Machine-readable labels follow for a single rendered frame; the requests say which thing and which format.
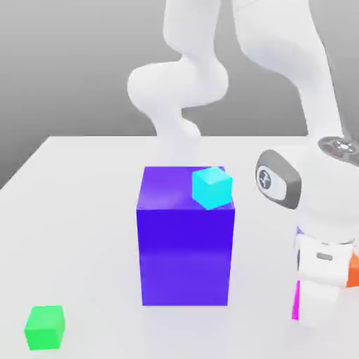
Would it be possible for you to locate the large purple box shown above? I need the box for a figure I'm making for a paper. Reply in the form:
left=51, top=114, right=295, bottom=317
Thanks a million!
left=135, top=165, right=236, bottom=307

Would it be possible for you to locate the small green cube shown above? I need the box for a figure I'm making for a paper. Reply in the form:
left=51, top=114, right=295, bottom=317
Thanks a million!
left=24, top=304, right=66, bottom=351

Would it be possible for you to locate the small cyan cube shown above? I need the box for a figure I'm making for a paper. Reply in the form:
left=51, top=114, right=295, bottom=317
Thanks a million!
left=191, top=166, right=233, bottom=211

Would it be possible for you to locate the small magenta cube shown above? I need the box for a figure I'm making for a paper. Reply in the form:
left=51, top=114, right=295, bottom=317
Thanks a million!
left=291, top=279, right=301, bottom=321

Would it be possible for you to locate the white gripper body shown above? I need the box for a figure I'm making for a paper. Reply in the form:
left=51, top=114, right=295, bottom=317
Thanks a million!
left=297, top=237, right=354, bottom=288

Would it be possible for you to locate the small orange cube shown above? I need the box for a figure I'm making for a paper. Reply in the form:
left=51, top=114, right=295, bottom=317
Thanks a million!
left=345, top=251, right=359, bottom=289

